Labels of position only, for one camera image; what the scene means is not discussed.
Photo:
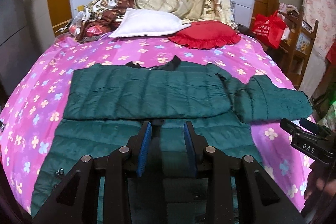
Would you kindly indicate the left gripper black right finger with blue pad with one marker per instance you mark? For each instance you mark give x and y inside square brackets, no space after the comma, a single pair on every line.
[239,190]

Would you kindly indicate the red shopping bag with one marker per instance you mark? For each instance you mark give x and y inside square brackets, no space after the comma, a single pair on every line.
[269,29]

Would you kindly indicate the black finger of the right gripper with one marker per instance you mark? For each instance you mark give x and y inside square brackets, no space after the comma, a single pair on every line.
[290,127]

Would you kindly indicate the dark green puffer jacket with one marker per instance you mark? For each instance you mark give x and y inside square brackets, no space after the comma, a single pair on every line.
[108,104]

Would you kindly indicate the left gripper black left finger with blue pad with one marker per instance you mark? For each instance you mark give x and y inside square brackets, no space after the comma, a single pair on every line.
[98,183]

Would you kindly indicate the wooden shelf rack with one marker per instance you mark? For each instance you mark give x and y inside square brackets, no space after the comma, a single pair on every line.
[294,52]

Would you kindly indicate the brown floral bedding pile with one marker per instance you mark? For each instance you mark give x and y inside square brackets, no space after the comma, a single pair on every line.
[97,18]

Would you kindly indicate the red ruffled cushion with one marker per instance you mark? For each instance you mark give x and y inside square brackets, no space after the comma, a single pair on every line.
[206,35]

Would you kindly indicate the white pillow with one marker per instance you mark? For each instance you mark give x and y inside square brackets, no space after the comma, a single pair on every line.
[138,23]

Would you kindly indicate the grey wardrobe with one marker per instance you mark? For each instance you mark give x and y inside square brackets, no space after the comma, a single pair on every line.
[26,32]

